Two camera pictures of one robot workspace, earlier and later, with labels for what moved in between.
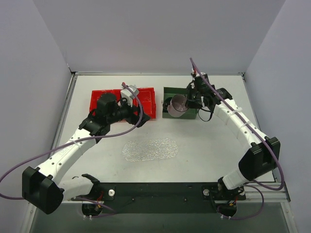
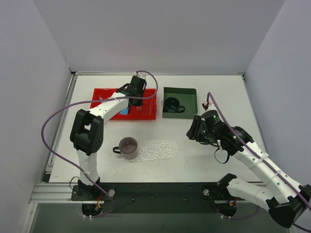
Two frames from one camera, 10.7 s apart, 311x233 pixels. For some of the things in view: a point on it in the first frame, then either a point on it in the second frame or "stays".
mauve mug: [178, 105] to [128, 147]
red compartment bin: [146, 95] stays
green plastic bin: [169, 92] stays
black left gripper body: [132, 114] to [137, 96]
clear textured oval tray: [143, 150] stays
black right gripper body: [192, 97] to [198, 131]
